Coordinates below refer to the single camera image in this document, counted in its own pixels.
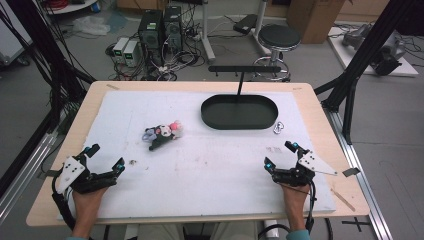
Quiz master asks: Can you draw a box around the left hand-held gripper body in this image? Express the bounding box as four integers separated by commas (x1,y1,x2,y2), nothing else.
54,155,119,195

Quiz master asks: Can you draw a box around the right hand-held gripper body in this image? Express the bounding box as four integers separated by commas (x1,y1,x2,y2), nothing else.
271,149,339,188

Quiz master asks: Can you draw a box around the plush toy keychain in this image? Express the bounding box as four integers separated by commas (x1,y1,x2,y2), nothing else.
142,119,185,152

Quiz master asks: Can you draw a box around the person's left hand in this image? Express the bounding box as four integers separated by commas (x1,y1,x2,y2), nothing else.
71,186,110,222

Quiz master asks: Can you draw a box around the person's right hand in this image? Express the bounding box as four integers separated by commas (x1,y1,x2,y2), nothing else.
280,182,312,221

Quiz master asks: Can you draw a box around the black tape piece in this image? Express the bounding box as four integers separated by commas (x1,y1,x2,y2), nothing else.
341,167,362,178

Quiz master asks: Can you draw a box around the thin wooden stick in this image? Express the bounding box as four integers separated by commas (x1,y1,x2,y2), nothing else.
329,188,357,213

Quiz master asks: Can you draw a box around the white foam mat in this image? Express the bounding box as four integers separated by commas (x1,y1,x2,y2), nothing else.
56,90,337,221

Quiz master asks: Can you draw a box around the white bench power supply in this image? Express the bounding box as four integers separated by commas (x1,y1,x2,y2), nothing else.
122,40,140,68
112,36,130,65

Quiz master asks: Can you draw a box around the black round stool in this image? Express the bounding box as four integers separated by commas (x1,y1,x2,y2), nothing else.
252,24,302,82

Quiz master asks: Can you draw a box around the clear plastic bag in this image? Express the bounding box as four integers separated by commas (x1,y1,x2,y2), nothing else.
72,15,112,37

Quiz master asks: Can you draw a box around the brown cardboard box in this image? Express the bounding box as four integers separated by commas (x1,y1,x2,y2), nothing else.
286,0,347,45

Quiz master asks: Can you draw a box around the black computer tower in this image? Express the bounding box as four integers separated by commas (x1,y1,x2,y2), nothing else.
137,9,165,67
162,5,184,52

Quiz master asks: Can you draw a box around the black power adapter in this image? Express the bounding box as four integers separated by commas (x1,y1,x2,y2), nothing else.
232,13,259,35

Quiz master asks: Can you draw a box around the white board with grey devices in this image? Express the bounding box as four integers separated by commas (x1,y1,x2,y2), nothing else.
327,22,420,78

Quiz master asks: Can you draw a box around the white desk leg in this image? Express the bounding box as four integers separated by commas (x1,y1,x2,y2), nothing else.
199,0,217,63

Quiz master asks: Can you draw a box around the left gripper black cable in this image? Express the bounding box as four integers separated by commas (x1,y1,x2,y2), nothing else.
50,172,77,232

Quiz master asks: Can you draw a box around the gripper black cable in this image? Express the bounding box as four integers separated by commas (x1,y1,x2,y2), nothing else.
305,180,318,235
50,172,77,232

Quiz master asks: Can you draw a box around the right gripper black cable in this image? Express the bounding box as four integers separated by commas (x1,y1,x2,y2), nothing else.
305,180,318,235

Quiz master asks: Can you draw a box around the aluminium rail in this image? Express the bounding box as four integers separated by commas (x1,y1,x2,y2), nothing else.
0,130,60,225
324,107,395,240

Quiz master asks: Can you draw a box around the black metal frame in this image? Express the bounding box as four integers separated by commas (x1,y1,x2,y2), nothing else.
0,0,98,201
313,0,424,146

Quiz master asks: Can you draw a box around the tangle of floor cables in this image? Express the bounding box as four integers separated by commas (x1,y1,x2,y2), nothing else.
105,13,208,82

